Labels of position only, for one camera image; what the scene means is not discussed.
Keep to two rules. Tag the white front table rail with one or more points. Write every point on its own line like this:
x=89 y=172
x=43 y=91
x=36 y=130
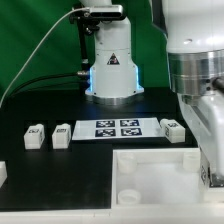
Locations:
x=148 y=215

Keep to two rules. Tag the black camera on stand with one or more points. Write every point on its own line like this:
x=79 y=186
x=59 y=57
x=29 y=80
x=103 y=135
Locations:
x=109 y=12

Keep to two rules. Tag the white marker sheet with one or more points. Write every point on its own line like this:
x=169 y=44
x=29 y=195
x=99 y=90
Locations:
x=116 y=129

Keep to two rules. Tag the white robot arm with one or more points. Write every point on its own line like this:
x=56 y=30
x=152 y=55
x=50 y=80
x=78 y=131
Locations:
x=194 y=31

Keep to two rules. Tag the white block left edge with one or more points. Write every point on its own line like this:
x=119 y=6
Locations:
x=3 y=173

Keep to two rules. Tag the white square table top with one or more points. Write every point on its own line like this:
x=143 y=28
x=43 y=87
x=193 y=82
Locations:
x=145 y=177

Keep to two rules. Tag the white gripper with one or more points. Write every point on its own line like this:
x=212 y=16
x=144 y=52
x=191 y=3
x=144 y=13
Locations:
x=205 y=118

